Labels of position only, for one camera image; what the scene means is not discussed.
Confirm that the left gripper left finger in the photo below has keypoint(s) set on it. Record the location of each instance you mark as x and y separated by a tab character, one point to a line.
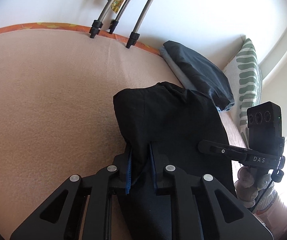
123	164

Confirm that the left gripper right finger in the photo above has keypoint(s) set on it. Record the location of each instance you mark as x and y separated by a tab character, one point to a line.
158	163

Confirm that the black pants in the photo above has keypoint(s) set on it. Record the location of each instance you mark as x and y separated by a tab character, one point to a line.
177	120

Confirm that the right forearm pink sleeve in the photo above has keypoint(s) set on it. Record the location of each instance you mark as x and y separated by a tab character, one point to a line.
274	217

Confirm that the gloved right hand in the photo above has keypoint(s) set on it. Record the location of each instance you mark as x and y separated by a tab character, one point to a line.
251	191

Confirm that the blue folded jeans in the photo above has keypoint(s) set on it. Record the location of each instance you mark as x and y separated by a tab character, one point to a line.
181	72

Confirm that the dark grey folded garment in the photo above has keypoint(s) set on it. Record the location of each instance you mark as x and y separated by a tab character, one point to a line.
201	72

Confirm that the green patterned white pillow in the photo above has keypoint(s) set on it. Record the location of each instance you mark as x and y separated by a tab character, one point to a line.
245	79

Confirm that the peach fleece bed blanket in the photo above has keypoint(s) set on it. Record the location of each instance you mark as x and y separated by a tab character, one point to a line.
56	111

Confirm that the folded metal drying rack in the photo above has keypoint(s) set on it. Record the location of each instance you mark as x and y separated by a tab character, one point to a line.
134	35

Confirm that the orange floral bed sheet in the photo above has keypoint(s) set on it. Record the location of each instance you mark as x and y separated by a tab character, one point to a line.
77	28

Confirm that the black tracking camera box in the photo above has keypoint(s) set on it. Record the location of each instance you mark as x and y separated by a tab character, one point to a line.
265	128

